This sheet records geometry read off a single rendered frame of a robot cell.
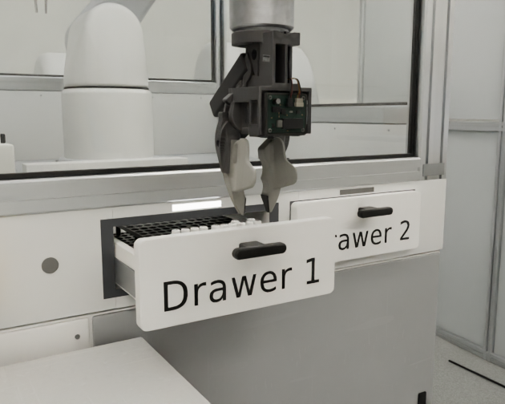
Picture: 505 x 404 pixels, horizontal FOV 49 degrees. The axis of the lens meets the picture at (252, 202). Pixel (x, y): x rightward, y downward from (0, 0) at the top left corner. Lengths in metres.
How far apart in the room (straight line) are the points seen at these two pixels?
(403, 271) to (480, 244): 1.56
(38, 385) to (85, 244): 0.19
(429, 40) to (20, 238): 0.79
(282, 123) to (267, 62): 0.07
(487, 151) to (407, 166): 1.54
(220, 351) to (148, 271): 0.30
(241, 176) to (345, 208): 0.36
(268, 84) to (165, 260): 0.24
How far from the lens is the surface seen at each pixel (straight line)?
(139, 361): 0.75
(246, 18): 0.65
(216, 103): 0.74
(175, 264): 0.68
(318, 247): 0.79
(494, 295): 2.65
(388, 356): 1.17
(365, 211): 0.96
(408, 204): 1.08
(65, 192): 0.78
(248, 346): 0.95
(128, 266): 0.76
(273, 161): 0.69
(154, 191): 0.81
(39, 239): 0.78
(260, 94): 0.61
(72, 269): 0.79
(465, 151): 2.70
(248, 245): 0.69
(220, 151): 0.66
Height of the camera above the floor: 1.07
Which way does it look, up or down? 9 degrees down
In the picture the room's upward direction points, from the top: straight up
